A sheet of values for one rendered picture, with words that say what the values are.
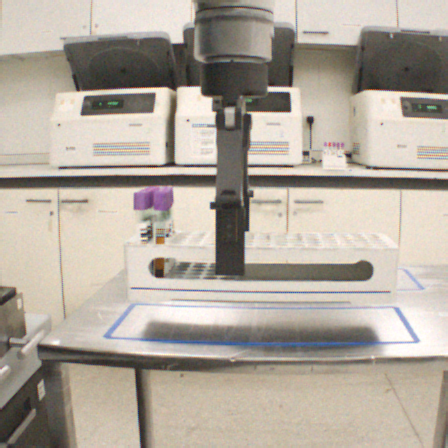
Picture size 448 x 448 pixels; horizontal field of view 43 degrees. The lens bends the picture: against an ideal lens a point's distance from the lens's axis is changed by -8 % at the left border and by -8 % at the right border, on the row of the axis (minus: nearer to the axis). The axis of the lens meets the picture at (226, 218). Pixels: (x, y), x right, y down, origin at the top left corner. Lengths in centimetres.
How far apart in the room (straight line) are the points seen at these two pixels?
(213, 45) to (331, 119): 263
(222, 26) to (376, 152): 206
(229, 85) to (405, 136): 209
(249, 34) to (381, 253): 27
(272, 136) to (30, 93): 151
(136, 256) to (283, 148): 200
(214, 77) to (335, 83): 264
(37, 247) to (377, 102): 169
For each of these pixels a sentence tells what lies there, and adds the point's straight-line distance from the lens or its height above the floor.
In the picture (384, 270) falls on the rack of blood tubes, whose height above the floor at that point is 90.
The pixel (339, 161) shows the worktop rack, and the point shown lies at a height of 94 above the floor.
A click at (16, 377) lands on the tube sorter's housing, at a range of 91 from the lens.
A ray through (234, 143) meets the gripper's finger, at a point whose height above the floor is 103.
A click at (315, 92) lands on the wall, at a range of 325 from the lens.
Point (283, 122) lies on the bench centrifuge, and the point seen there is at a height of 110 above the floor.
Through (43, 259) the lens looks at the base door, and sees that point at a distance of 282.
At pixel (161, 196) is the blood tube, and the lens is 64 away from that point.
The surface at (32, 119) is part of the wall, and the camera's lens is 346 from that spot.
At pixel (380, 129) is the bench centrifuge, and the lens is 266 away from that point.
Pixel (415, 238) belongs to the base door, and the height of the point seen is 60.
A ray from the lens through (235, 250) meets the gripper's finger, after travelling 62.
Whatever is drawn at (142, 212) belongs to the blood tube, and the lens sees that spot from 65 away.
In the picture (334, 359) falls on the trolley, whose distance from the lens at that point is 60.
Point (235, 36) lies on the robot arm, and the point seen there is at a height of 114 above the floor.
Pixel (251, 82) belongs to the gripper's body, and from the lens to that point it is 64.
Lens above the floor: 103
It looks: 8 degrees down
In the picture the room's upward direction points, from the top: straight up
